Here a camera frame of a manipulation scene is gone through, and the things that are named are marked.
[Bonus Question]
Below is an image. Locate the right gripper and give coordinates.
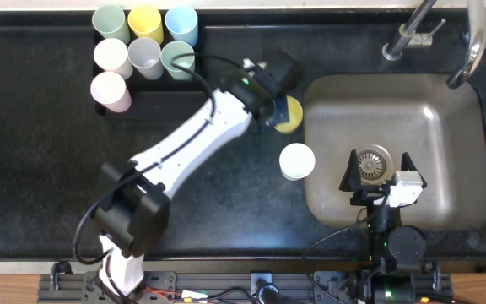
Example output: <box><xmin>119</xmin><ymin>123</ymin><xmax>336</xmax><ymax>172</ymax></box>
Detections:
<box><xmin>338</xmin><ymin>148</ymin><xmax>429</xmax><ymax>208</ymax></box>

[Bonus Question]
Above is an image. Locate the yellow cup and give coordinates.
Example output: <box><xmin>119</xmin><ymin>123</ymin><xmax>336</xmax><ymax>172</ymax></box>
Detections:
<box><xmin>267</xmin><ymin>95</ymin><xmax>305</xmax><ymax>135</ymax></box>
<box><xmin>127</xmin><ymin>4</ymin><xmax>165</xmax><ymax>46</ymax></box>

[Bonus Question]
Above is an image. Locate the pink cup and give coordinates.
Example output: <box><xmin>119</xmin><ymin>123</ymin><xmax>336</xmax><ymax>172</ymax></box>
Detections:
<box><xmin>89</xmin><ymin>71</ymin><xmax>133</xmax><ymax>114</ymax></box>

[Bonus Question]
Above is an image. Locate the steel sink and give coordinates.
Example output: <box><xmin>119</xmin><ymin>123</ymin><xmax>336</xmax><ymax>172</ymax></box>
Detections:
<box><xmin>303</xmin><ymin>73</ymin><xmax>486</xmax><ymax>231</ymax></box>

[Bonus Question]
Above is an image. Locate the white cup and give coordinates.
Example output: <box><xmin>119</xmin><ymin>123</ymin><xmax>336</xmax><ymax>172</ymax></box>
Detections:
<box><xmin>93</xmin><ymin>37</ymin><xmax>134</xmax><ymax>80</ymax></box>
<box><xmin>278</xmin><ymin>142</ymin><xmax>316</xmax><ymax>182</ymax></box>

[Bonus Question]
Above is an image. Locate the steel tap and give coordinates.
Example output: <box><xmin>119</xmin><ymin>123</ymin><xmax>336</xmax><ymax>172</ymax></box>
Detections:
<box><xmin>381</xmin><ymin>0</ymin><xmax>486</xmax><ymax>90</ymax></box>

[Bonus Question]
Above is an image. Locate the black tray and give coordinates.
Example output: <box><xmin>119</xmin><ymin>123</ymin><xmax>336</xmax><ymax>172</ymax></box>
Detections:
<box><xmin>92</xmin><ymin>16</ymin><xmax>209</xmax><ymax>120</ymax></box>

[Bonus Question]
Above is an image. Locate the green cup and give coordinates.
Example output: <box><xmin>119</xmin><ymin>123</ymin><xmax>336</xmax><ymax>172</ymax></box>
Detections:
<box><xmin>91</xmin><ymin>3</ymin><xmax>132</xmax><ymax>45</ymax></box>
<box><xmin>160</xmin><ymin>40</ymin><xmax>197</xmax><ymax>82</ymax></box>

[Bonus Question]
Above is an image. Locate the blue cup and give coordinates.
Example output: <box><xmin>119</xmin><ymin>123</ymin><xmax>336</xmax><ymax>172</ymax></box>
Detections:
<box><xmin>164</xmin><ymin>5</ymin><xmax>200</xmax><ymax>47</ymax></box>

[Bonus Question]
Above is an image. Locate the grey cup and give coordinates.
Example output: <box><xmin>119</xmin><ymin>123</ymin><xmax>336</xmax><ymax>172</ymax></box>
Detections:
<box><xmin>127</xmin><ymin>36</ymin><xmax>165</xmax><ymax>80</ymax></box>

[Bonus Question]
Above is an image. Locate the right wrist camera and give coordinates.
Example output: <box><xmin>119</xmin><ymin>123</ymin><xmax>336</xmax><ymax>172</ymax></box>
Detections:
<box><xmin>384</xmin><ymin>170</ymin><xmax>424</xmax><ymax>209</ymax></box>

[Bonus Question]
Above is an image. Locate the black cable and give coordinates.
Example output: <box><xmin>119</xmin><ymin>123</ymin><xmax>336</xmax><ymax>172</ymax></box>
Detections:
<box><xmin>301</xmin><ymin>185</ymin><xmax>392</xmax><ymax>304</ymax></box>
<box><xmin>72</xmin><ymin>52</ymin><xmax>248</xmax><ymax>266</ymax></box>

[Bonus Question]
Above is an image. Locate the mounting rail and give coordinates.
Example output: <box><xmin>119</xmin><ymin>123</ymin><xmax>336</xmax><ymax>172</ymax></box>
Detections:
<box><xmin>35</xmin><ymin>260</ymin><xmax>455</xmax><ymax>304</ymax></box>

